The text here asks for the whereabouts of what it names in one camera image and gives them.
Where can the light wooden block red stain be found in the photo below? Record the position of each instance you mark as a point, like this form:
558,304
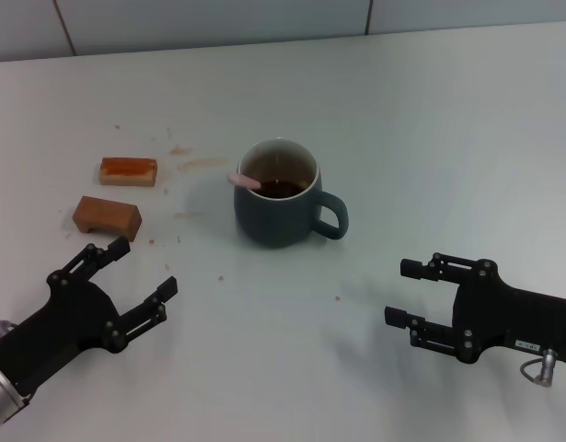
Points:
126,172

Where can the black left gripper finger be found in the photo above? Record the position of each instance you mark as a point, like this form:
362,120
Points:
117,248
167,287

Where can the dark brown arched wooden block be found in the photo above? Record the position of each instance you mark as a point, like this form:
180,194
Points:
110,218

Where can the dark coffee liquid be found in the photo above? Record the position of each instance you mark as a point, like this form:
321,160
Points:
287,189

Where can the grey ceramic cup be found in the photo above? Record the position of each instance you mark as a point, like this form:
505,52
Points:
282,221

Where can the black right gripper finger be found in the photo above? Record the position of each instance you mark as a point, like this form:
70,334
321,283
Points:
434,338
413,268

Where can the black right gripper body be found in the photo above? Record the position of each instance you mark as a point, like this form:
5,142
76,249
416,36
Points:
512,317

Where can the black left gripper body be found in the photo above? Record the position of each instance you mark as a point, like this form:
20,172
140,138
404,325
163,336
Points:
66,322

